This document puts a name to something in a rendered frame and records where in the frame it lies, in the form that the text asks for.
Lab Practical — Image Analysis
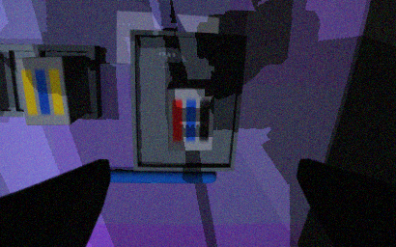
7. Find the blue flat bar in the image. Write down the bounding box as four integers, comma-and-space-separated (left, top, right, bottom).
110, 171, 216, 183

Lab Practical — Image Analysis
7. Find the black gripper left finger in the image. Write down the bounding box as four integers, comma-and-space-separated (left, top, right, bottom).
0, 159, 111, 247

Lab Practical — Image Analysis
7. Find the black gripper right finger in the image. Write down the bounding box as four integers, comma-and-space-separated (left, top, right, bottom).
297, 159, 396, 247

